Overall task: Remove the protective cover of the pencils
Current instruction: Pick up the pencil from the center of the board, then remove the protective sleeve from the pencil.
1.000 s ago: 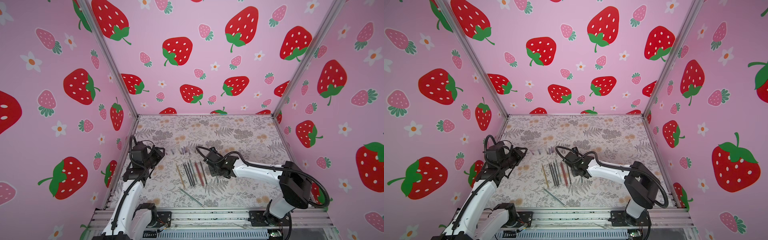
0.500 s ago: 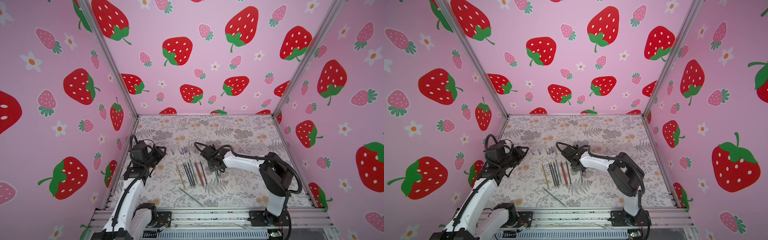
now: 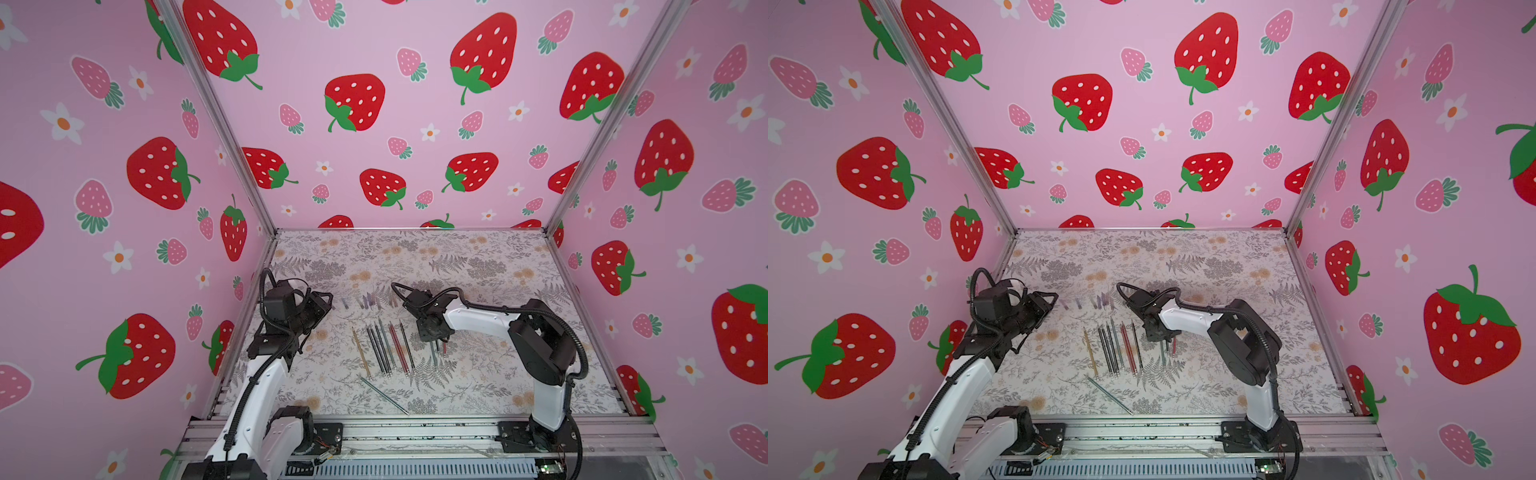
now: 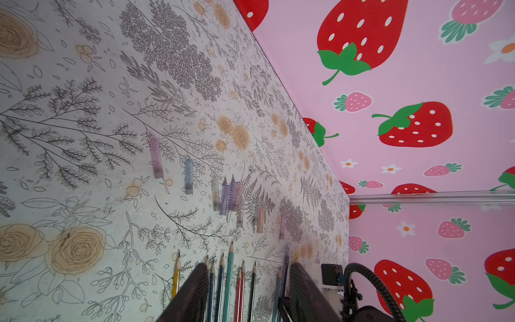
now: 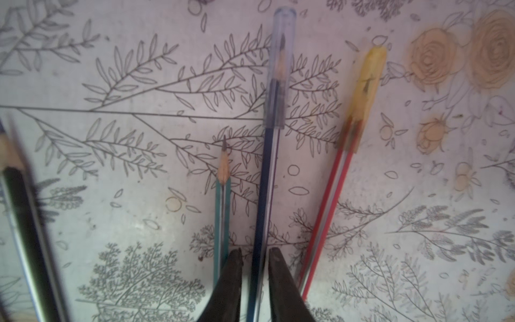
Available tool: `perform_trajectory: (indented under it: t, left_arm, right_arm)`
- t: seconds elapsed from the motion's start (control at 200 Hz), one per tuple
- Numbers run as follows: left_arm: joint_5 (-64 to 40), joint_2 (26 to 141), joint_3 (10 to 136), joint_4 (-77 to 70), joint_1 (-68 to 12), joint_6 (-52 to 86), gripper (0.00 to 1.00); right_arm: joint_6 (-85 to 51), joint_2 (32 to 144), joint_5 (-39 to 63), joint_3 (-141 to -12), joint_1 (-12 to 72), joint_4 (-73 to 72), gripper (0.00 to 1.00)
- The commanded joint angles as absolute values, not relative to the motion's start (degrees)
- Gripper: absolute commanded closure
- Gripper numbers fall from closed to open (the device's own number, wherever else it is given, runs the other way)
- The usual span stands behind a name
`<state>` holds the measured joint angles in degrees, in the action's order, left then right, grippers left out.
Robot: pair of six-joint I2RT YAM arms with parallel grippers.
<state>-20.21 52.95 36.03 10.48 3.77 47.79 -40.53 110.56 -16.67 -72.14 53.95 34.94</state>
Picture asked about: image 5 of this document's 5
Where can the red pencil yellow cap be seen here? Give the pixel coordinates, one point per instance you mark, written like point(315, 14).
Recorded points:
point(359, 108)

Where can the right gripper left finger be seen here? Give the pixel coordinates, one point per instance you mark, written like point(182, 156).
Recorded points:
point(225, 301)

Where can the blue pencil with cap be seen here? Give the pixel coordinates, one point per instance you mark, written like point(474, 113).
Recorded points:
point(279, 69)

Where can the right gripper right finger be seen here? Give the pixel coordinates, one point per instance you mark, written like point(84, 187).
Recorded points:
point(286, 302)

